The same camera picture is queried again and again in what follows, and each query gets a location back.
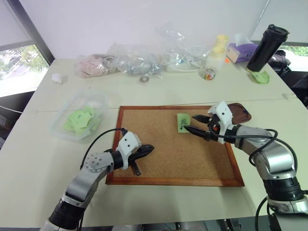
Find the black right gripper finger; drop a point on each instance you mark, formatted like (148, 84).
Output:
(202, 118)
(197, 132)

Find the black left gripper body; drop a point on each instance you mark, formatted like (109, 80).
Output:
(136, 166)

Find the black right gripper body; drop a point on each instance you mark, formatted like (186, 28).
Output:
(213, 133)

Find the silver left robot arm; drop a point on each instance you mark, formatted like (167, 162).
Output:
(81, 179)

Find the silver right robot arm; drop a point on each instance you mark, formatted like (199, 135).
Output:
(274, 158)

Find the green sticky note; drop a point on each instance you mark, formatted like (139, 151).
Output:
(181, 118)

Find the brown wooden tray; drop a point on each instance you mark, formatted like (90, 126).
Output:
(239, 116)

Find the glass jar of coloured pushpins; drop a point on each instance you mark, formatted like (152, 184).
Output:
(209, 75)

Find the purple tissue box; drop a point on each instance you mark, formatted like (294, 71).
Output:
(241, 53)

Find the clear plastic box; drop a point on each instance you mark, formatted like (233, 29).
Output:
(60, 125)

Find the wood-framed cork board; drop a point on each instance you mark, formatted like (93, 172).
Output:
(173, 154)

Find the white bottle yellow cap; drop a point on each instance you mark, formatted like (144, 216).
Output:
(222, 40)
(214, 59)

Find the stack of green notes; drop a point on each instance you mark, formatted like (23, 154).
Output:
(261, 77)

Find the pile of green notes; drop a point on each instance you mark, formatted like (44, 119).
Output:
(78, 121)

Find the large clear plastic bag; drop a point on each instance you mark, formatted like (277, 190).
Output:
(178, 43)

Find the crumpled clear plastic bag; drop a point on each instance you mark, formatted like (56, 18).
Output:
(137, 60)

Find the black tumbler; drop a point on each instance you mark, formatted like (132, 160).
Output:
(264, 50)

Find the plastic bag with pink contents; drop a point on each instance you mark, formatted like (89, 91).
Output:
(92, 66)

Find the small white block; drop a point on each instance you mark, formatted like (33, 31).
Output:
(57, 78)

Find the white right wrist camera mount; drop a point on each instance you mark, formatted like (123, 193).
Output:
(222, 115)

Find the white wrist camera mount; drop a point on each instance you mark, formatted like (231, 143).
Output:
(127, 143)
(222, 115)

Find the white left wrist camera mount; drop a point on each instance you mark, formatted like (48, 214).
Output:
(127, 143)

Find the dark window frame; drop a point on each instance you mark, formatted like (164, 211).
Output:
(36, 33)

